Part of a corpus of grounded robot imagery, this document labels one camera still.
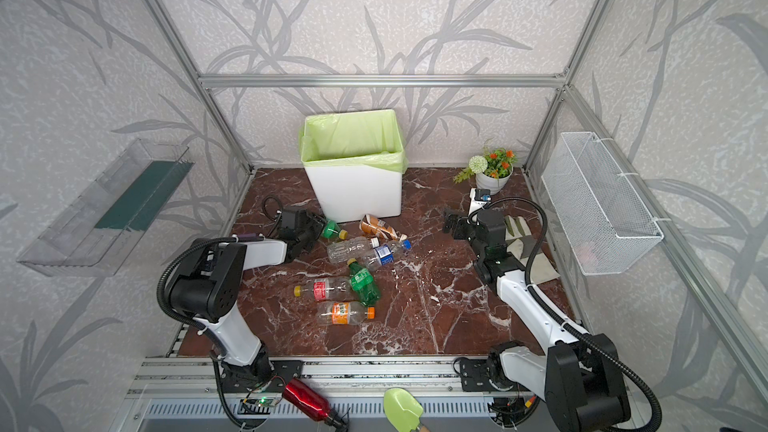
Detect green bottle yellow cap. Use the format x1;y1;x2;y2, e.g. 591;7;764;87
321;220;348;242

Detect clear bottle white cap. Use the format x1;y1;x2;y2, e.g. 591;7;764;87
327;237;380;263

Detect red label bottle yellow cap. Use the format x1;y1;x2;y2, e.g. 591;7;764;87
293;277;355;302

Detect clear bottle blue label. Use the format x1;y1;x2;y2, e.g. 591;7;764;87
359;239;411;272

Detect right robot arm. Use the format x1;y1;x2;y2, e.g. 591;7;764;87
443;200;663;431

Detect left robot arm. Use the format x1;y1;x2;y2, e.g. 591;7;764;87
156;207;326;387

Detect white bin with green liner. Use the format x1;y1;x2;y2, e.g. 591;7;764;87
299;109;408;222

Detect white pot with flowers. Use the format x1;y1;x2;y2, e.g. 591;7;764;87
453;148;518;196

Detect dark green bottle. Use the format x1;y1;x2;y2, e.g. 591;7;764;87
347;259;381;307

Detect orange label bottle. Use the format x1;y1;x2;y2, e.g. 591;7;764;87
318;301;376;325

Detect red metal bottle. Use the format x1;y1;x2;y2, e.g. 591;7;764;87
282;378;349;432

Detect green plastic trowel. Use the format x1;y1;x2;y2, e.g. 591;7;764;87
383;388;429;432

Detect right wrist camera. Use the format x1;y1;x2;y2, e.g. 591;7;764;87
469;188;492;214

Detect white wire mesh basket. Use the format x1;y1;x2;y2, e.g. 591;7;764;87
542;131;664;276

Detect clear plastic wall shelf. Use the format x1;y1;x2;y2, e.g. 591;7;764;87
17;139;194;277

